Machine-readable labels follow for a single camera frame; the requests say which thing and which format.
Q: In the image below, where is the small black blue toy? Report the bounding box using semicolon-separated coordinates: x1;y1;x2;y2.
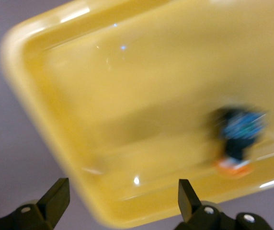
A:
205;105;271;178

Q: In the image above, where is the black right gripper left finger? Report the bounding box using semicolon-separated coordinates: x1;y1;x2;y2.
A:
0;177;70;230

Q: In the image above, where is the yellow plastic tray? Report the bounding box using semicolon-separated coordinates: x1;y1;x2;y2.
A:
0;0;274;230

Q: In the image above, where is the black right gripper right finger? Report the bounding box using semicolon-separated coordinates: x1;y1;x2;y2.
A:
175;179;272;230

